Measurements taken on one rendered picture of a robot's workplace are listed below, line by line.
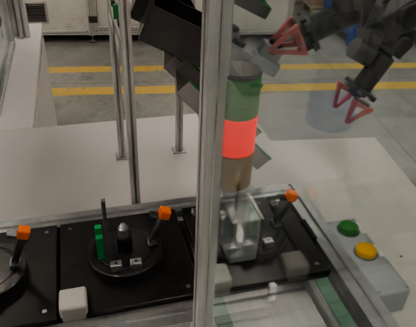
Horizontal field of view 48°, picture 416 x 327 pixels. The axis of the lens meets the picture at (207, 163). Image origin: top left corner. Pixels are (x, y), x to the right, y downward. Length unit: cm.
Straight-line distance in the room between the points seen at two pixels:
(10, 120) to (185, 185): 67
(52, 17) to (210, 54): 446
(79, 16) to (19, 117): 328
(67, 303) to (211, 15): 54
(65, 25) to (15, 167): 360
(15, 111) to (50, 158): 35
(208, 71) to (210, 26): 5
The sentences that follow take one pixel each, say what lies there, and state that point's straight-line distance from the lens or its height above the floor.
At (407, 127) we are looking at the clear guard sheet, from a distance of 23.
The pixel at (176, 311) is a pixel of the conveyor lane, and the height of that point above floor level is 96.
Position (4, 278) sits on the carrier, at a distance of 91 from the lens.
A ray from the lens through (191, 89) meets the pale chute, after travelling 101.
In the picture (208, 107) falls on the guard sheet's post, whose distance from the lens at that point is 53.
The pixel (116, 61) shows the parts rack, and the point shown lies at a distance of 128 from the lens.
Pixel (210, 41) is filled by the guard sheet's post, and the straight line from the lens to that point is 51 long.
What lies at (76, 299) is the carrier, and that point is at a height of 99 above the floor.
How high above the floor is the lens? 162
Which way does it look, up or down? 33 degrees down
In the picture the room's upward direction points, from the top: 3 degrees clockwise
